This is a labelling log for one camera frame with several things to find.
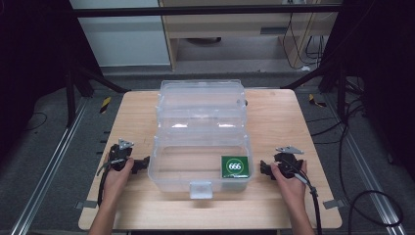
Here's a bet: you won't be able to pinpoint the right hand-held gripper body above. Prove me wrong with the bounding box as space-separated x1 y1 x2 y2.
273 145 305 180

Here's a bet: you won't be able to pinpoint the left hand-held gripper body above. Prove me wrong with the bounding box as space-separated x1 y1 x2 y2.
108 138 135 172

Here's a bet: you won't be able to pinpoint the person's left hand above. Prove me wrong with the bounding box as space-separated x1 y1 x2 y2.
103 157 136 198

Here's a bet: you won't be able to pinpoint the person's right hand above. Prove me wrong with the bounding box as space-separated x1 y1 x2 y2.
269 160 309 210

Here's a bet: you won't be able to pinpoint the green square packet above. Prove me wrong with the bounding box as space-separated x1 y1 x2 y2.
220 155 252 180

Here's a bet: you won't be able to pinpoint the yellow black striped tape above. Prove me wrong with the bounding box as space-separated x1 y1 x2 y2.
99 96 113 115
307 93 328 109

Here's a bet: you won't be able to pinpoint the clear plastic storage box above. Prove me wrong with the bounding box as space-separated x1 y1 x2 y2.
147 78 255 201

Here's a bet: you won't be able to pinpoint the black metal stand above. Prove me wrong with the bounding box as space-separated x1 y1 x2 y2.
63 58 132 129
279 54 350 122

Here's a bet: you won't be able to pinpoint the white cabinet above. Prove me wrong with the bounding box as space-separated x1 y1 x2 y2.
69 0 172 69

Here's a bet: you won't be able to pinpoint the dark curtain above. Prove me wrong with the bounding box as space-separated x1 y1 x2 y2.
0 0 103 165
321 0 415 184

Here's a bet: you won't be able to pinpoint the light wooden desk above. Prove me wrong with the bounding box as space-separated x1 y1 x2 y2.
158 0 341 71

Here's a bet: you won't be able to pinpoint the black horizontal bar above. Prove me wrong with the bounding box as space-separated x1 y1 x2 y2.
69 3 345 20

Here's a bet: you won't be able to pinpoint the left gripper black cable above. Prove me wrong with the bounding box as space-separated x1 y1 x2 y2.
96 159 125 208

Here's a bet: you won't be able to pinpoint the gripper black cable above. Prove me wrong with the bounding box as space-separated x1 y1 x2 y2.
287 158 324 235
96 159 125 208

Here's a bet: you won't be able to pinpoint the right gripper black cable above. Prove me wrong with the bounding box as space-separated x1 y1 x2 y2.
287 158 324 235

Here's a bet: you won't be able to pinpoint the black looped floor cable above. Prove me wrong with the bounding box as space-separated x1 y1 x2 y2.
306 96 405 235

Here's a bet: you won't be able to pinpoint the grey metal table bracket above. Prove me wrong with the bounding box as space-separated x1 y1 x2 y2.
74 200 99 211
322 198 346 211

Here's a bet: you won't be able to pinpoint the aluminium floor rail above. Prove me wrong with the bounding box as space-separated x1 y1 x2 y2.
9 97 90 235
325 96 408 235

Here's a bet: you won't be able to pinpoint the thin black floor cable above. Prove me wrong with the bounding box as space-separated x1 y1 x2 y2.
23 111 49 133

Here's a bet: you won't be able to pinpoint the black cables under desk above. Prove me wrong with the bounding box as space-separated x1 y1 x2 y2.
281 12 329 71

